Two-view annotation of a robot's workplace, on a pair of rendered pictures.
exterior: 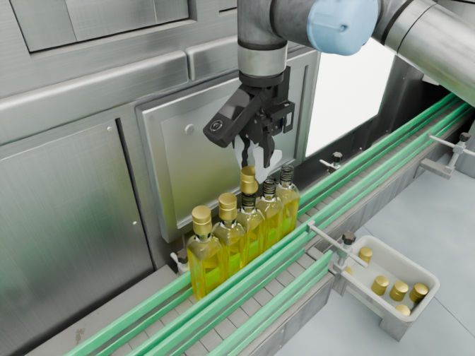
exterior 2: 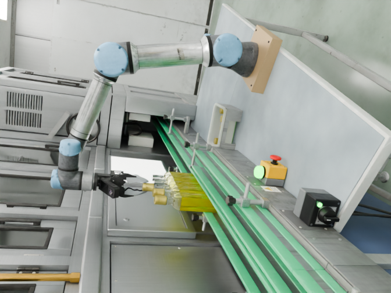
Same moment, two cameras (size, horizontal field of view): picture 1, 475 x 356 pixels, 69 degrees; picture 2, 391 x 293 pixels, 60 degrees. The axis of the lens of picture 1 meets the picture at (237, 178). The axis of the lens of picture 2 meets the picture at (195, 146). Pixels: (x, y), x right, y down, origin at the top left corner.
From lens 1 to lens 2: 95 cm
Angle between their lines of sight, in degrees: 38
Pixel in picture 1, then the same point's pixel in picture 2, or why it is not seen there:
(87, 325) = not seen: hidden behind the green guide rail
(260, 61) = (86, 177)
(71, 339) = not seen: hidden behind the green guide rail
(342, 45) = (74, 144)
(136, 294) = not seen: hidden behind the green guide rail
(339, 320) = (241, 140)
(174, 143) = (130, 224)
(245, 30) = (74, 183)
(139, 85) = (95, 229)
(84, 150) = (121, 254)
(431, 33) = (78, 124)
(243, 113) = (106, 182)
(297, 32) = (72, 160)
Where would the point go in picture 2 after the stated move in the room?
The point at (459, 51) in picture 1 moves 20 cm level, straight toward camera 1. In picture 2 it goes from (82, 115) to (80, 111)
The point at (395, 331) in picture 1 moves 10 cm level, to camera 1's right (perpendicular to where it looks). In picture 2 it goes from (236, 113) to (234, 97)
